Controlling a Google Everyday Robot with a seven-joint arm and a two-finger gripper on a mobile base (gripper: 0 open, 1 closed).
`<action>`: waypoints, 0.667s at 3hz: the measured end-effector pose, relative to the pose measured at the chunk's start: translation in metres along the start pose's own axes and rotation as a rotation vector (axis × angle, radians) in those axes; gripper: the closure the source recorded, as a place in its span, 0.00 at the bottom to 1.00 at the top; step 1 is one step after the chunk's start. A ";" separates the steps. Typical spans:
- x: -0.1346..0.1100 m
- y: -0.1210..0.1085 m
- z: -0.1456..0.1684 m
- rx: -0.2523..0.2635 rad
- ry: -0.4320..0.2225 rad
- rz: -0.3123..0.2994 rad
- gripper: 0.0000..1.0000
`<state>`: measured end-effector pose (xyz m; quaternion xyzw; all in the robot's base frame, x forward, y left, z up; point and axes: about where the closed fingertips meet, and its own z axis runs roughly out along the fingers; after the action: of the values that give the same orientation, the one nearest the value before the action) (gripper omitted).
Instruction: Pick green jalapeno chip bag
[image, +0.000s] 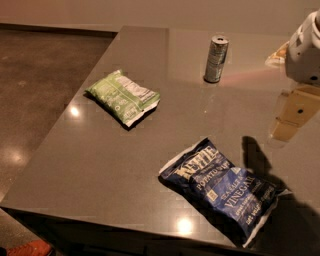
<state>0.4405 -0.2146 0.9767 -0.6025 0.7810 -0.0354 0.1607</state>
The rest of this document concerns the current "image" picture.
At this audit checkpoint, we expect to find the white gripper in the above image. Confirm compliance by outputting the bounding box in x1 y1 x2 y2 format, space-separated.
270 9 320 142

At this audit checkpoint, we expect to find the green jalapeno chip bag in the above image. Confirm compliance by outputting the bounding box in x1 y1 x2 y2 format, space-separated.
86 70 160 127

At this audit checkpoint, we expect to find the yellow snack bag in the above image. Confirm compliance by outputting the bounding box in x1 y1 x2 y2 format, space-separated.
265 42 289 67

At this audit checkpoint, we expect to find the blue Kettle vinegar chip bag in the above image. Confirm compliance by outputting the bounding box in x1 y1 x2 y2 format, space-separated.
159 138 289 247

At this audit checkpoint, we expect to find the silver drink can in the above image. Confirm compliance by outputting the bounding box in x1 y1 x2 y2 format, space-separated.
204 35 229 83

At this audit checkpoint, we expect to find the red shoe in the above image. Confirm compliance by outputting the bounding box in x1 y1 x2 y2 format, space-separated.
3 240 52 256

